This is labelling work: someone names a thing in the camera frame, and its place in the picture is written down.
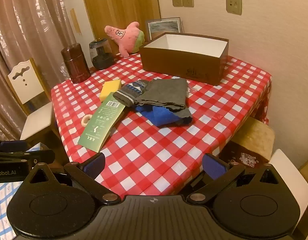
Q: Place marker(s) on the wooden wall panel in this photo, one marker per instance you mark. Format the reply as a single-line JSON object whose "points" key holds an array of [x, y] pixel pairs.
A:
{"points": [[119, 2]]}

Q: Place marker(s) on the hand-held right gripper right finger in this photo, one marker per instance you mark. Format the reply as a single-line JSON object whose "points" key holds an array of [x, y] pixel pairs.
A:
{"points": [[214, 167]]}

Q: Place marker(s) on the grey cloth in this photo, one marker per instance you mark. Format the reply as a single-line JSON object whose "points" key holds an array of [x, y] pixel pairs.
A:
{"points": [[164, 92]]}

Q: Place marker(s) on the dark brown canister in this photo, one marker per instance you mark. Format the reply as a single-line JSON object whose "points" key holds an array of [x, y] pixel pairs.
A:
{"points": [[75, 65]]}

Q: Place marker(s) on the black tabletop appliance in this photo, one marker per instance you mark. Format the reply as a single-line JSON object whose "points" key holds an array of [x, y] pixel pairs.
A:
{"points": [[100, 53]]}

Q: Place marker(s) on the large beige wall socket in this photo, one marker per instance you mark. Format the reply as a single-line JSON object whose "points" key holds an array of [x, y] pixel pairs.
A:
{"points": [[234, 5]]}

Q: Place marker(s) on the patterned knit sock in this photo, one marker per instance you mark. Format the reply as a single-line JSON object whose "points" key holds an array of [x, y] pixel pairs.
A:
{"points": [[129, 92]]}

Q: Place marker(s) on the silver picture frame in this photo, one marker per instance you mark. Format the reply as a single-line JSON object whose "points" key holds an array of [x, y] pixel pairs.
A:
{"points": [[164, 26]]}

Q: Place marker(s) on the blue checked cloth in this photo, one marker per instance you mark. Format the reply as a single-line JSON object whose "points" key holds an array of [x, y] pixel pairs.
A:
{"points": [[4, 205]]}

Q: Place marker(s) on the sheer patterned curtain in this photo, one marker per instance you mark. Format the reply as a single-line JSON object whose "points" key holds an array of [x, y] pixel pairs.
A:
{"points": [[31, 30]]}

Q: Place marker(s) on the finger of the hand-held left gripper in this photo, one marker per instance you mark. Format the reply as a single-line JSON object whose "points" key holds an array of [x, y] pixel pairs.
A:
{"points": [[9, 144], [39, 155]]}

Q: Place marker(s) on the green packaging card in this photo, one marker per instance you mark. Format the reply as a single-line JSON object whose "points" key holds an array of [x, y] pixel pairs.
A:
{"points": [[101, 122]]}

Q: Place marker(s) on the white carved-back chair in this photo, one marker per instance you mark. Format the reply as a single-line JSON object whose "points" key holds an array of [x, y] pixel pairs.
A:
{"points": [[24, 85]]}

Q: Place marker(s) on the pink starfish plush toy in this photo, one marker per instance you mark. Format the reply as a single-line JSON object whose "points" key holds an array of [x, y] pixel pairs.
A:
{"points": [[126, 37]]}

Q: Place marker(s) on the yellow sponge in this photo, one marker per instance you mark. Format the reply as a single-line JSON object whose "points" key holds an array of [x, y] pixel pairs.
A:
{"points": [[110, 87]]}

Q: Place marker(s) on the plain white chair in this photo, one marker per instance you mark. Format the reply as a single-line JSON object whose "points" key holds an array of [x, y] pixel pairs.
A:
{"points": [[289, 162]]}

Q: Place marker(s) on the brown cardboard box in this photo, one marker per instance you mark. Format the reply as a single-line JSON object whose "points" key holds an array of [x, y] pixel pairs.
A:
{"points": [[179, 62]]}

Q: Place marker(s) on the red white checked tablecloth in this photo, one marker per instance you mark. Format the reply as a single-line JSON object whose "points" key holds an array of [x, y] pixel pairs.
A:
{"points": [[156, 155]]}

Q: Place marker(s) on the tan cushioned stool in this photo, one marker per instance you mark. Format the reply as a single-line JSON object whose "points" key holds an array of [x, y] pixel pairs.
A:
{"points": [[256, 135]]}

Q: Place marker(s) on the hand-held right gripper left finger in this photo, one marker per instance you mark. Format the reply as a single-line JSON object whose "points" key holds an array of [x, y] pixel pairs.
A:
{"points": [[95, 167]]}

